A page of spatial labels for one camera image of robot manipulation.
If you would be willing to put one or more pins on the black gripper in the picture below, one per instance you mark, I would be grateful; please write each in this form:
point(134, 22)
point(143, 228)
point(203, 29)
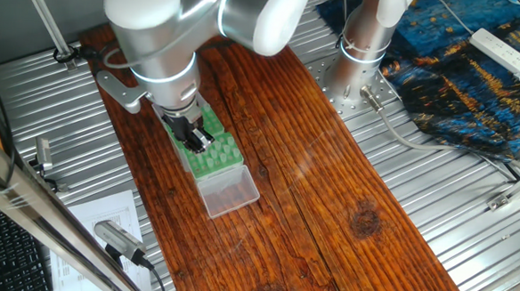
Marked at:
point(178, 128)

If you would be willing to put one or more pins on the clear large pipette tip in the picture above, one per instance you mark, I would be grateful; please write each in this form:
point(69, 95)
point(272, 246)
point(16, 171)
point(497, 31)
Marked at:
point(237, 152)
point(199, 155)
point(216, 144)
point(213, 154)
point(223, 158)
point(210, 164)
point(226, 148)
point(208, 108)
point(230, 139)

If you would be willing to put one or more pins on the clear box with green rack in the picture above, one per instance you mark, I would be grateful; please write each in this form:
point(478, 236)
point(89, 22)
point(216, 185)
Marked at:
point(230, 195)
point(211, 120)

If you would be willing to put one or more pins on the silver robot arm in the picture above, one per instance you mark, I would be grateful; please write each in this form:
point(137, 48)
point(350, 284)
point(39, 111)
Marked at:
point(154, 42)

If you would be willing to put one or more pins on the printed white paper sheet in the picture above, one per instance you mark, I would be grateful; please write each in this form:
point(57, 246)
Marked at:
point(105, 208)

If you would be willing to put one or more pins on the brown wooden board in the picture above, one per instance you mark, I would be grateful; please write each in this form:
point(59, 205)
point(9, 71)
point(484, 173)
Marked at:
point(330, 167)

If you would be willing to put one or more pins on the black keyboard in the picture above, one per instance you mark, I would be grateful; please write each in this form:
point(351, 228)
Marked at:
point(9, 257)

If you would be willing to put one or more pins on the blue starry painted cloth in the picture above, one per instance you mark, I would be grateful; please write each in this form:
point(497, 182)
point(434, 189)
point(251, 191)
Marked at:
point(446, 84)

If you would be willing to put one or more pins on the white power strip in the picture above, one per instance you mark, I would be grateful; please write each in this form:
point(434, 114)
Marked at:
point(499, 52)

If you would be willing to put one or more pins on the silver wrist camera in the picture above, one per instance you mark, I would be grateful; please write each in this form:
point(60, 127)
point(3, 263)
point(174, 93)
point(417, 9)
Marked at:
point(120, 91)

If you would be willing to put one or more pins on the small metal bracket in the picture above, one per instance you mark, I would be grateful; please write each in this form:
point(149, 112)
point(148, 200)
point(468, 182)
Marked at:
point(61, 187)

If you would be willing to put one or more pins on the silver camera on stand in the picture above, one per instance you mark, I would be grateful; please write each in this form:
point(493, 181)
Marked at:
point(44, 154)

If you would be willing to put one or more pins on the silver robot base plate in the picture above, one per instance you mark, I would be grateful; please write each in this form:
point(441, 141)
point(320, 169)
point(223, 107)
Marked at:
point(351, 109)

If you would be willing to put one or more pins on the aluminium frame beam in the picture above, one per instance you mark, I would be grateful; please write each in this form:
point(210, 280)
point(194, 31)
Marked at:
point(38, 214)

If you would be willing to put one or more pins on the aluminium post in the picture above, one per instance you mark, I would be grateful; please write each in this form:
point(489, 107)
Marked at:
point(44, 14)

